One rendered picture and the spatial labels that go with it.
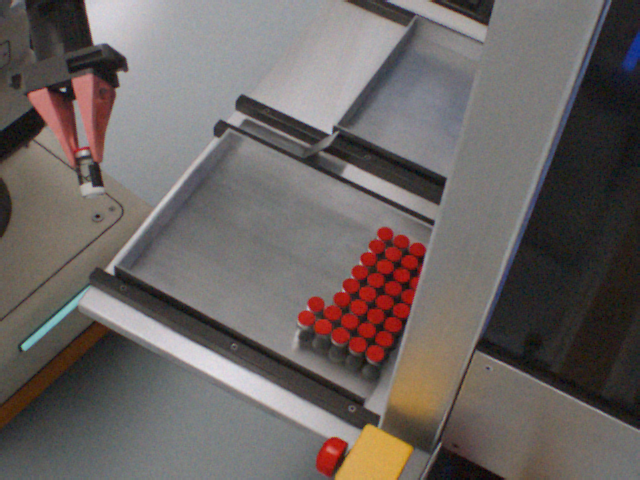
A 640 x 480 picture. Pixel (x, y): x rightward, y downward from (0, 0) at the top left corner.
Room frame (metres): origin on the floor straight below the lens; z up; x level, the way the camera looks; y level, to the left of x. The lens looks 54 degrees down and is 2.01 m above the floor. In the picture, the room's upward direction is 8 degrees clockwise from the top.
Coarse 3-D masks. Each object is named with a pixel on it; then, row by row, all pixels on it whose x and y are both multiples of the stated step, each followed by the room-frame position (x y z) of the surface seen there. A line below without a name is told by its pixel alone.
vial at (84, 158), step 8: (80, 152) 0.64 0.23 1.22; (88, 152) 0.64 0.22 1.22; (80, 160) 0.64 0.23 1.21; (88, 160) 0.63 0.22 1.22; (80, 168) 0.63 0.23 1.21; (88, 168) 0.63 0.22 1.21; (80, 176) 0.62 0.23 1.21; (88, 176) 0.62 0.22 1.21; (80, 184) 0.62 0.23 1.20; (88, 184) 0.61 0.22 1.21; (88, 192) 0.61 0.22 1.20; (96, 192) 0.61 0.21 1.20; (104, 192) 0.62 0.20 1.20
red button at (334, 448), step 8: (328, 440) 0.49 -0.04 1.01; (336, 440) 0.49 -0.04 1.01; (328, 448) 0.48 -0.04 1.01; (336, 448) 0.48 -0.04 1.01; (344, 448) 0.48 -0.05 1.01; (320, 456) 0.47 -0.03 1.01; (328, 456) 0.47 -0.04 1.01; (336, 456) 0.47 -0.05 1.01; (344, 456) 0.48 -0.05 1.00; (320, 464) 0.46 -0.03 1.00; (328, 464) 0.46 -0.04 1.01; (336, 464) 0.47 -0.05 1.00; (320, 472) 0.46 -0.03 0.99; (328, 472) 0.46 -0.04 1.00
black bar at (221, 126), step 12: (216, 132) 0.97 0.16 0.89; (240, 132) 0.97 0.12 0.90; (264, 144) 0.96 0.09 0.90; (288, 156) 0.94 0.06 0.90; (300, 156) 0.94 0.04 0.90; (324, 168) 0.93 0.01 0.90; (348, 180) 0.91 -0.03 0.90; (372, 192) 0.90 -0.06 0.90; (396, 204) 0.89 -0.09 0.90; (420, 216) 0.87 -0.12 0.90
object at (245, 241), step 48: (240, 144) 0.95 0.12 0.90; (192, 192) 0.87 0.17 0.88; (240, 192) 0.88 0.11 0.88; (288, 192) 0.89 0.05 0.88; (336, 192) 0.89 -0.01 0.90; (144, 240) 0.77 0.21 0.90; (192, 240) 0.80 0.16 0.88; (240, 240) 0.81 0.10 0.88; (288, 240) 0.82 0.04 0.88; (336, 240) 0.83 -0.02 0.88; (144, 288) 0.71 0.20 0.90; (192, 288) 0.73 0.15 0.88; (240, 288) 0.74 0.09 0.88; (288, 288) 0.75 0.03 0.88; (336, 288) 0.76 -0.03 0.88; (240, 336) 0.65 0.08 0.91; (288, 336) 0.68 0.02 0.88; (336, 384) 0.61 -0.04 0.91
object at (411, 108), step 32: (416, 32) 1.23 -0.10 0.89; (448, 32) 1.21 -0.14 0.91; (384, 64) 1.13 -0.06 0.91; (416, 64) 1.16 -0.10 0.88; (448, 64) 1.17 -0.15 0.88; (384, 96) 1.09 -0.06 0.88; (416, 96) 1.10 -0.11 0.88; (448, 96) 1.11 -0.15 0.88; (352, 128) 1.02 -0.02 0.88; (384, 128) 1.03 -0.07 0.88; (416, 128) 1.04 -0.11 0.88; (448, 128) 1.05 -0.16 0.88; (416, 160) 0.95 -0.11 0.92; (448, 160) 0.99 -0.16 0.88
